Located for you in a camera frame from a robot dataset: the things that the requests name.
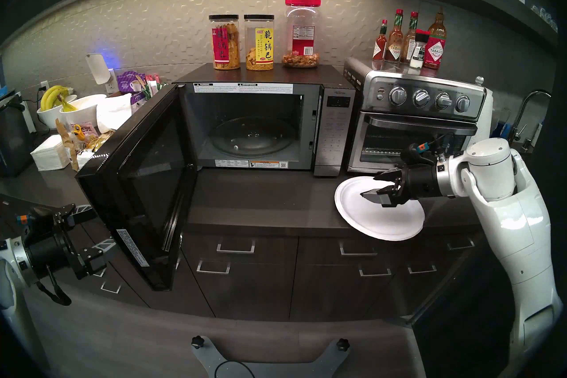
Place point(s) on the clear jar red lid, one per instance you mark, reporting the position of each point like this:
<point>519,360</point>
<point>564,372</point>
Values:
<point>301,40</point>

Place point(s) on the black base knob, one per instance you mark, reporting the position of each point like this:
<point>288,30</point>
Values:
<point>198,342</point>
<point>343,345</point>

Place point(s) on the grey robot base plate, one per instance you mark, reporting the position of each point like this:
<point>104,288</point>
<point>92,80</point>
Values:
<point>206,359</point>

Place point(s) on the chrome sink faucet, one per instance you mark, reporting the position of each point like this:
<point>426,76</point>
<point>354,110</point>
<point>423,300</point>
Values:
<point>518,120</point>

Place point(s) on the small red hot sauce bottle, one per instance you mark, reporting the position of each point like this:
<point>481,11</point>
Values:
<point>379,49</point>

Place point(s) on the black silver microwave oven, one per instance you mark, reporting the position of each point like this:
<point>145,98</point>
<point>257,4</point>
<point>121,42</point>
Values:
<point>336,133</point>

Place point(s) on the white pink sachets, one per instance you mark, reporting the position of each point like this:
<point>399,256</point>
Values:
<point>153,82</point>

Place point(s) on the dark open wall shelf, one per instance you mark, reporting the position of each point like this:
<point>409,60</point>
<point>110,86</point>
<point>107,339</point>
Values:
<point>487,5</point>

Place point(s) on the white soap bottle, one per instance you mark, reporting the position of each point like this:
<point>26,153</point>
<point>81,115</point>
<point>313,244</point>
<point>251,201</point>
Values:
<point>537,135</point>

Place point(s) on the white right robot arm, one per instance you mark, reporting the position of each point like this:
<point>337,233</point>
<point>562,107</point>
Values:
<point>509,222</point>

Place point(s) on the white napkin stack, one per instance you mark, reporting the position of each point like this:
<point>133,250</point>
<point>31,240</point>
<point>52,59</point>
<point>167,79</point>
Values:
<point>48,153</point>

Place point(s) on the olive sauce bottle green neck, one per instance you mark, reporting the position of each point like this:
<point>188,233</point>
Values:
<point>409,47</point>

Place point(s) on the white round plate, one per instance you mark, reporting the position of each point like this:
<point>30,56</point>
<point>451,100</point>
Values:
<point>390,222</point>

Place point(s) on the snack jar yellow label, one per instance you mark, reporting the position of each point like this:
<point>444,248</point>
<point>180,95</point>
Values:
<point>263,47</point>

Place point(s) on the white paper napkin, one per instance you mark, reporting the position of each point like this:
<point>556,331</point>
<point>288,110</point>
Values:
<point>84,158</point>
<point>113,113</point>

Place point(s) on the white wall outlet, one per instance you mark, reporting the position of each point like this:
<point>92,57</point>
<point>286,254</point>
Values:
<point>44,85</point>
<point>113,87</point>

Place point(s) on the yellow banana bunch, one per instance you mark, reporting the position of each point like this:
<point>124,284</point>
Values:
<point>48,98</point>

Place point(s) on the small white bowl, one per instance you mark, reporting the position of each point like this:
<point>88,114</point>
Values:
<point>48,118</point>

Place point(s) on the large Tabasco bottle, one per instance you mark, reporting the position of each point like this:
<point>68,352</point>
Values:
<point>434,51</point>

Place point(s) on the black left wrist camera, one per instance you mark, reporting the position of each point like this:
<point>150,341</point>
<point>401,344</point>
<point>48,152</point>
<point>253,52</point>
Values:
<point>40,220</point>

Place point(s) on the brown paper bag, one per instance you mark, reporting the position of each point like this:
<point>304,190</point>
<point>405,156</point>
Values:
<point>71,151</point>

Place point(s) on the black kettle appliance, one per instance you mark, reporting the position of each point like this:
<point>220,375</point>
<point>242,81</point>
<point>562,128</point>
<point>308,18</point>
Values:
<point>13,142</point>

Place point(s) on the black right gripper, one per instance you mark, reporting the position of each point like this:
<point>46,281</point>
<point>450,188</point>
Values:
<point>421,182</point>

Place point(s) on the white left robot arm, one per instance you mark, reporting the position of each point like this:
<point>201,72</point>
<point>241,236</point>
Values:
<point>9,288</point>

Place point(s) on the white plug-in night light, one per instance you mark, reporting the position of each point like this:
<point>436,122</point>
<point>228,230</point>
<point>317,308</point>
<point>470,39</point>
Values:
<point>97,69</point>

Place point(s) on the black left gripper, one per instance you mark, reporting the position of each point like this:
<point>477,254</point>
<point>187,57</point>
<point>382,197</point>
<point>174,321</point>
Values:
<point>46,255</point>

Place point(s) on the single yellow banana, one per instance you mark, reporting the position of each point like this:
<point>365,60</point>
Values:
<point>68,107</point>

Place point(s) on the white paper towel roll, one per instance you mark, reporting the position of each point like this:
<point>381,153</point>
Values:
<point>486,124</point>

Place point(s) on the purple tea box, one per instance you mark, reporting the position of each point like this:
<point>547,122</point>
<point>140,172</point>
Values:
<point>128,82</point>

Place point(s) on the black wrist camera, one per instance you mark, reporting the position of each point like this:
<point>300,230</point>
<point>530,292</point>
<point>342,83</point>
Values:
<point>40,220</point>
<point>416,153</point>

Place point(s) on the silver toaster oven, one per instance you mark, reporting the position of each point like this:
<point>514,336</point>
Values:
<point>443,85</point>

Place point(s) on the large white bowl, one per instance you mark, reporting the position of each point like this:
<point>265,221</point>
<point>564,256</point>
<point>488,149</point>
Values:
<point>86,109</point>

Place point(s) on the pink packet yellow disc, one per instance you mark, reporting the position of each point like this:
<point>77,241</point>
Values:
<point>82,131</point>

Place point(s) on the snack jar red label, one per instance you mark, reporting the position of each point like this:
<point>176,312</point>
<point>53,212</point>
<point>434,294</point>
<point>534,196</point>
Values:
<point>221,49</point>

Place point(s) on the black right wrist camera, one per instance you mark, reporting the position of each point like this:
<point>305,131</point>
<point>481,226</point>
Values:
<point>416,153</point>

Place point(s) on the red sauce bottle green neck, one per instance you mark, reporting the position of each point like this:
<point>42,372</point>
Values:
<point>394,49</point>

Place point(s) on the black glass microwave door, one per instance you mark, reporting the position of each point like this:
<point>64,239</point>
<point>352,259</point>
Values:
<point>146,186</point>

